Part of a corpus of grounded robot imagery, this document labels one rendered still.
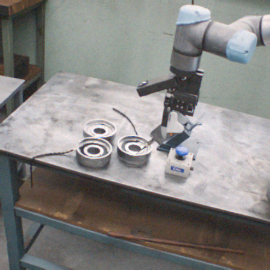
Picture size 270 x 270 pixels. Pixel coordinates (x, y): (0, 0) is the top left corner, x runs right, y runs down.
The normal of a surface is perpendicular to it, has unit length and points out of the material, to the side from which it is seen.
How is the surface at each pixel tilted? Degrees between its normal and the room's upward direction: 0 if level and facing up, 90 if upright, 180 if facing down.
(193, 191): 0
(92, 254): 0
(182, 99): 90
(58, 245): 0
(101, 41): 90
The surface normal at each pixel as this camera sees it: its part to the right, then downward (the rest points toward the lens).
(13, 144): 0.12, -0.83
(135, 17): -0.26, 0.51
